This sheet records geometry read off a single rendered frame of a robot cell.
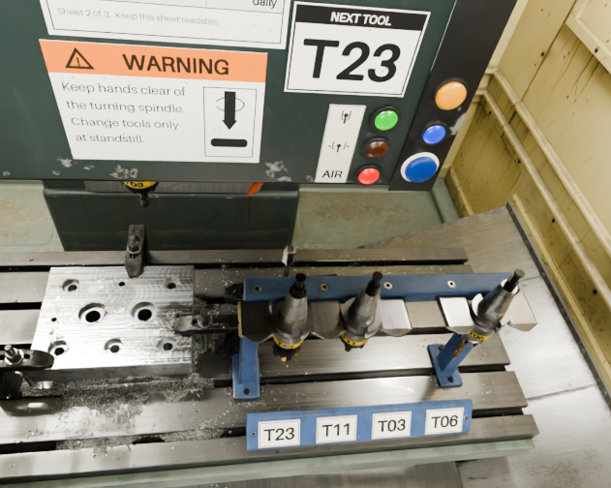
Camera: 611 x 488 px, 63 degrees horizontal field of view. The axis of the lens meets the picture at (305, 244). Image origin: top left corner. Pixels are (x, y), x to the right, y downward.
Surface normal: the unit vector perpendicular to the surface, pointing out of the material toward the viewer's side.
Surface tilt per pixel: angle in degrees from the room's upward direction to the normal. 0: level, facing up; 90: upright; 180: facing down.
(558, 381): 23
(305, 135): 90
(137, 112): 90
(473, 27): 90
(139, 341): 0
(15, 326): 0
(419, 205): 0
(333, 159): 90
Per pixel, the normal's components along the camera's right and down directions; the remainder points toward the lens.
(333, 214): 0.13, -0.63
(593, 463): -0.28, -0.57
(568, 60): -0.98, 0.02
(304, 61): 0.12, 0.77
